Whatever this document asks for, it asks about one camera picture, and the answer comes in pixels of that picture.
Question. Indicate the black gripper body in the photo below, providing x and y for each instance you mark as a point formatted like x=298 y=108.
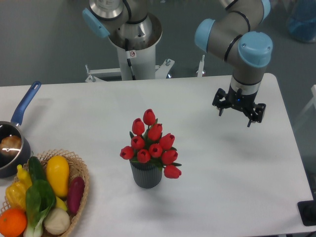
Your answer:
x=237 y=100

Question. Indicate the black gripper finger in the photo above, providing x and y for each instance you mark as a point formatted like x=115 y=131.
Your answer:
x=256 y=114
x=220 y=101

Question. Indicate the red tulip bouquet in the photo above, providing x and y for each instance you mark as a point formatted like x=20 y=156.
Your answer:
x=148 y=146

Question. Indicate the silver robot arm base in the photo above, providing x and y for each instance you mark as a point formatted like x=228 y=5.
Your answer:
x=127 y=23

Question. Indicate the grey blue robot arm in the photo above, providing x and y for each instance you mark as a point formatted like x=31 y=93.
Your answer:
x=235 y=41

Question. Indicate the grey ribbed vase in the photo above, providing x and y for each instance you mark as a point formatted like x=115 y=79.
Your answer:
x=146 y=175

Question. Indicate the blue plastic bag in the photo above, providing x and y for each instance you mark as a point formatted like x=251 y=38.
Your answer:
x=301 y=23

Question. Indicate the black device at edge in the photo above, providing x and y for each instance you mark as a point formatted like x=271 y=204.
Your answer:
x=307 y=210

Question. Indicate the purple eggplant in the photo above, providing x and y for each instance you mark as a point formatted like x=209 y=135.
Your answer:
x=75 y=194

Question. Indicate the yellow squash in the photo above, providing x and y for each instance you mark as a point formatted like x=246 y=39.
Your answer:
x=57 y=173

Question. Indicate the yellow banana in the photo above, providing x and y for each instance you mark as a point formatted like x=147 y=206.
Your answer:
x=60 y=204

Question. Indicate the green cucumber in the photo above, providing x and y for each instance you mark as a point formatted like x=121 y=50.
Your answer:
x=36 y=170

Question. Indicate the beige onion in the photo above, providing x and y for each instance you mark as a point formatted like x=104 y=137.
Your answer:
x=57 y=221

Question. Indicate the green bok choy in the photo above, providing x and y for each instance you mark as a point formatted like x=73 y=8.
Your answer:
x=40 y=199

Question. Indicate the yellow bell pepper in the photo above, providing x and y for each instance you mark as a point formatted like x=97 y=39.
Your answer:
x=16 y=192

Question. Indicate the orange fruit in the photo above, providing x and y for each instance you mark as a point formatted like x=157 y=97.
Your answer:
x=13 y=222

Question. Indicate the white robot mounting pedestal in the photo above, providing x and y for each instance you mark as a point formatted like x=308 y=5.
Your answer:
x=134 y=65

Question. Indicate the blue handled saucepan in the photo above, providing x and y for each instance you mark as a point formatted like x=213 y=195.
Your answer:
x=14 y=147

